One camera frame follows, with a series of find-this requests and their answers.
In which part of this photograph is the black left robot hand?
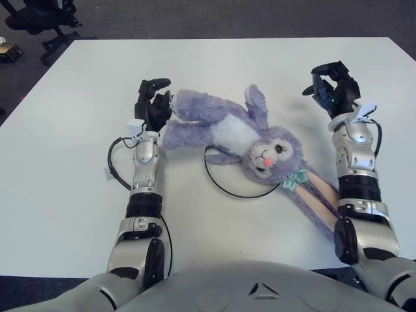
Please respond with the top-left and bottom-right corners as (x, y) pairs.
(134, 77), (174, 133)

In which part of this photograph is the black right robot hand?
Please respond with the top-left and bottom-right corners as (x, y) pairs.
(302, 60), (361, 120)

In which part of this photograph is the purple plush teddy bear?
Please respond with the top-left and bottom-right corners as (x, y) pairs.
(161, 83), (341, 242)

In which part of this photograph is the white plate with black rim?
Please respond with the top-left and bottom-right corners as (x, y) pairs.
(203, 146), (281, 198)

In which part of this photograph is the black office chair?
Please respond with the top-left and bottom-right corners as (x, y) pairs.
(5, 0), (98, 66)

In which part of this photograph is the brown cardboard box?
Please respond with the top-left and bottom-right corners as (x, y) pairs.
(0, 44), (23, 63)

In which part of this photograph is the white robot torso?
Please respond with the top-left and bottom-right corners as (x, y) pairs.
(58, 259), (407, 312)

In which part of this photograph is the white left wrist mount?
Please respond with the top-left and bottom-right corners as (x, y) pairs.
(125, 119), (161, 141)

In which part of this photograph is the white wrist mount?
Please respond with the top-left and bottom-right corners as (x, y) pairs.
(125, 119), (161, 141)
(328, 103), (378, 131)

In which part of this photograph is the white right wrist mount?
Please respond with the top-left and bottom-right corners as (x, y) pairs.
(328, 103), (378, 131)

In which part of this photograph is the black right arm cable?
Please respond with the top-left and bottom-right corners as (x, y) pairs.
(369, 118), (383, 170)

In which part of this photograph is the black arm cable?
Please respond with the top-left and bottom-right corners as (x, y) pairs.
(107, 128), (173, 278)
(369, 118), (383, 170)

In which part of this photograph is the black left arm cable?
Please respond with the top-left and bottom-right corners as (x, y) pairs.
(107, 128), (173, 278)

